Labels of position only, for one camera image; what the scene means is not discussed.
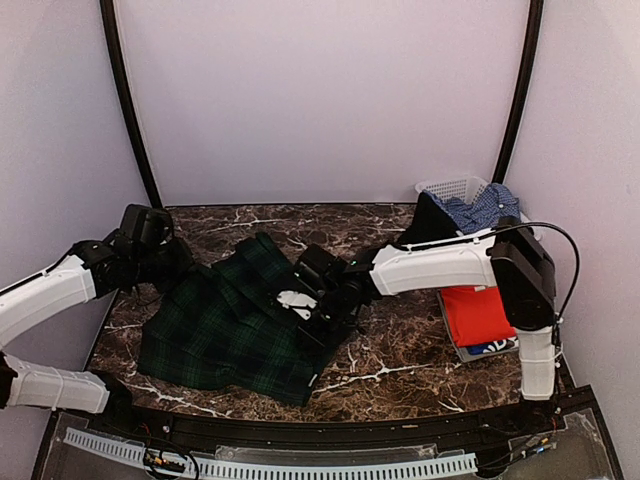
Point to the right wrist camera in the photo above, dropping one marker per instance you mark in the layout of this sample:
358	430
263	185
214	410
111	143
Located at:
319	270

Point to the blue checkered shirt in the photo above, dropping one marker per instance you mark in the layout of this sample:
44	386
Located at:
494	203

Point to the left black frame post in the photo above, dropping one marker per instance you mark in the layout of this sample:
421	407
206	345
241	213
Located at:
124	94

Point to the white slotted cable duct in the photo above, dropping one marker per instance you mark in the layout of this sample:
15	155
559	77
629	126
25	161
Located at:
136	455

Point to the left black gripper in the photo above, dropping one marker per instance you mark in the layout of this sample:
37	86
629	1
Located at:
185	261

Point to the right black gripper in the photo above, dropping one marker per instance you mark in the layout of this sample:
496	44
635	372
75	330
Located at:
318	339

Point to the black frame post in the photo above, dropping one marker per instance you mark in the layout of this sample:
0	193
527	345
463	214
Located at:
124	94
521	89

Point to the red t-shirt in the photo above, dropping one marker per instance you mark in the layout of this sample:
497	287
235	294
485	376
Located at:
475	316

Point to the grey folded garment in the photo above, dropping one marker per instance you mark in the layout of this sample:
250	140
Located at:
461	351

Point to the black garment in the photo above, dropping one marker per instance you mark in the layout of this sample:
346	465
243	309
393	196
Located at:
429	223

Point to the white laundry basket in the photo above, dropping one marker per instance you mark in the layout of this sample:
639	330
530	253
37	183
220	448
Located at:
467	189

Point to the blue printed t-shirt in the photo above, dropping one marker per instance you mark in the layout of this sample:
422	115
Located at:
493	347

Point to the black front rail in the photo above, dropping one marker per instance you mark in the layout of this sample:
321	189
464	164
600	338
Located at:
482	429

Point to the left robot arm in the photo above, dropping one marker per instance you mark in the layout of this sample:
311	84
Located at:
89	271

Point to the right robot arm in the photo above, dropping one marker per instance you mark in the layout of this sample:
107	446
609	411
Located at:
508	257

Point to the dark green plaid garment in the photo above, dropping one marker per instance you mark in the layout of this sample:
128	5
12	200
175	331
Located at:
223	325

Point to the right black frame post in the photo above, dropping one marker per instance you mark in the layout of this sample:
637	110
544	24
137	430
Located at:
521	89

